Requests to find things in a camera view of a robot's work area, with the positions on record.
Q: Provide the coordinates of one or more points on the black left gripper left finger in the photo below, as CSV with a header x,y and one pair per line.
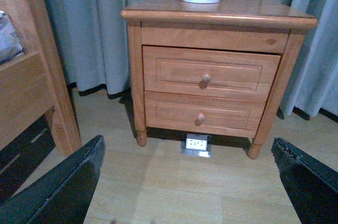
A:
x,y
63,194

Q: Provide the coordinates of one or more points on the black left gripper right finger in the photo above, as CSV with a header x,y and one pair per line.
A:
x,y
310,185

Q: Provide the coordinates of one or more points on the wooden drawer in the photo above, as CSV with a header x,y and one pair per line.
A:
x,y
196,112
210,73

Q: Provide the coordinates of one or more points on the floor power socket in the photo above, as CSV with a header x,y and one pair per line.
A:
x,y
196,145

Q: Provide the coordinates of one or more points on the wooden nightstand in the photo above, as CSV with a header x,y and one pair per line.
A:
x,y
248,26

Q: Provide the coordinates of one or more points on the patterned bedding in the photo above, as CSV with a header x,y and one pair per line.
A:
x,y
10,43

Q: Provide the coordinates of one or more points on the grey curtain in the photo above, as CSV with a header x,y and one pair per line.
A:
x,y
91,40

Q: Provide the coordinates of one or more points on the wooden bed frame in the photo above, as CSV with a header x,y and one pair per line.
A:
x,y
33,84

